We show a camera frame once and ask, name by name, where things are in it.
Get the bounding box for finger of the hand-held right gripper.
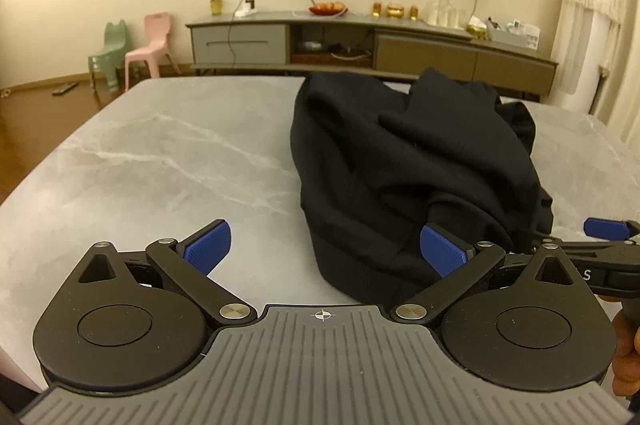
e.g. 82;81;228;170
559;240;640;262
583;217;640;242

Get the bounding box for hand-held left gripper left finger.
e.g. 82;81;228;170
75;219;257;324

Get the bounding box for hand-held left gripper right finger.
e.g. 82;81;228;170
392;224;576;323

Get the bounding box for black pants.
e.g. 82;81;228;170
289;68;555;306

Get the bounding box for person's right hand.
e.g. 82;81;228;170
611;310;640;401

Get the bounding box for grey low tv cabinet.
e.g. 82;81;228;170
185;10;560;103

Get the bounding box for white storage box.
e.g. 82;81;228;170
486;19;542;51

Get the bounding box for pink plastic chair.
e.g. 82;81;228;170
124;12;173;90

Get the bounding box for white lace curtain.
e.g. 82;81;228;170
550;0;626;116

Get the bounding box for green plastic chair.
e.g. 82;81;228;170
87;20;130;92

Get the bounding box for group of clear glasses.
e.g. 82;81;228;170
424;0;466;28

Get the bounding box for red fruit plate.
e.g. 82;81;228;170
308;1;348;16

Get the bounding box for black power strip cable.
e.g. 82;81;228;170
226;0;248;61

